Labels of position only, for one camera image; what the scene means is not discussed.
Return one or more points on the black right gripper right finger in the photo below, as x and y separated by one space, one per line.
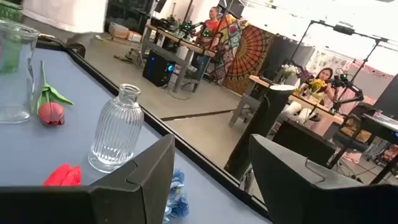
295 193

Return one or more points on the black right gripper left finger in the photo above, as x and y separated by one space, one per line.
140 193

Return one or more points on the blue artificial flower bunch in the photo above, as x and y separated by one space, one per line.
178 205

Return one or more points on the bright red artificial tulip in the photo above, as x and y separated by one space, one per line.
63 177

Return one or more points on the pinkish red artificial tulip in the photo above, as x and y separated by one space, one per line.
51 113

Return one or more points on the background black robot arm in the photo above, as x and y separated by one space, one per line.
189 28
345 82

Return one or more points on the clear ribbed glass bottle vase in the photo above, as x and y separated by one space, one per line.
116 133

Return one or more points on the clear smooth glass carafe vase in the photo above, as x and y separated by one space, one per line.
15 93

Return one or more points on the light wooden table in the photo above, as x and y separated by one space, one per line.
306 102

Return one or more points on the yellow flower bouquet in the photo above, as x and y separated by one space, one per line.
317 84

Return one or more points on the person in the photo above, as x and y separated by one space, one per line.
325 76
213 25

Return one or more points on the white flower bouquet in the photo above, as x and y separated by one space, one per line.
289 71

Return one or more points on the black computer tower blue light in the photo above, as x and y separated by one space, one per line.
157 70

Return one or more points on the black monitor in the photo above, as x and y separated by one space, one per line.
388 99

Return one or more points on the black curtain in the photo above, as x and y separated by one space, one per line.
280 56

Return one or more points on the colourful mandala tapestry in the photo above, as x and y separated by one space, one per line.
248 59

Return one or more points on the cardboard box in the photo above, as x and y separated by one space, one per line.
134 36
118 31

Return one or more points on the wooden workbench grey legs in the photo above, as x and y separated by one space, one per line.
174 36

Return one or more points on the background black camera rig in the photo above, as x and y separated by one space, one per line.
342 29

